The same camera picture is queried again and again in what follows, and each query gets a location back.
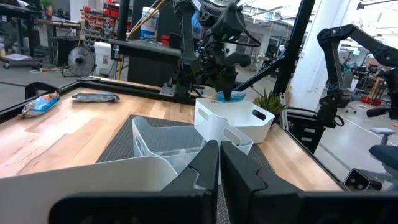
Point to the red parts bin rack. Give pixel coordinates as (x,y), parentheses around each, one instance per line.
(99,21)

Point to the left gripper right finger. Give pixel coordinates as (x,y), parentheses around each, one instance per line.
(280,208)

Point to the clear plastic bin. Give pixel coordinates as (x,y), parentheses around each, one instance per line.
(155,140)

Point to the grey woven mat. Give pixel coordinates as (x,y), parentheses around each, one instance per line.
(121,146)

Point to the blue office chair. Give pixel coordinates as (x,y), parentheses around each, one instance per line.
(384,152)

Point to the frosted white plastic bin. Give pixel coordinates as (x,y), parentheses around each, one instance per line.
(93,180)

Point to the grey floor fan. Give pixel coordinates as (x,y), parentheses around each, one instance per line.
(81,60)

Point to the black background robot arm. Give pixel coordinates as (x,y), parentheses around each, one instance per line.
(334,62)

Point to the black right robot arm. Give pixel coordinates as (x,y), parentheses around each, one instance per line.
(186,46)

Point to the bright blue granola bar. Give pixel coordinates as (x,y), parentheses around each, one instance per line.
(238,96)

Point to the background workbench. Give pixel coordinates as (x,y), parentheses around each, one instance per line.
(46,23)

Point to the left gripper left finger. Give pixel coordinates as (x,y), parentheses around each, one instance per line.
(155,208)

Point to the black table-level camera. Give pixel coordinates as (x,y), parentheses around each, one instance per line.
(357,180)

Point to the blue orange granola bar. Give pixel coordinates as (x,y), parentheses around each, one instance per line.
(40,104)

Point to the white container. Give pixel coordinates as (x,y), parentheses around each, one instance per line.
(102,57)

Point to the dark grey desk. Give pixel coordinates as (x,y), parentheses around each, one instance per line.
(149,71)

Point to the black drawer cabinet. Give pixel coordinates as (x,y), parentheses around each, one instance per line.
(306,133)

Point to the small potted green plant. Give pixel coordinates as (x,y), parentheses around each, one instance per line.
(269,102)

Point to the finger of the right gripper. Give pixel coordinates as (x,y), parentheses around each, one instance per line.
(232,82)
(223,83)

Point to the white blue box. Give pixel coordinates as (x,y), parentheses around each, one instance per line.
(149,21)

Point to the brown green granola bar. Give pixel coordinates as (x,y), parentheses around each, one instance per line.
(94,97)

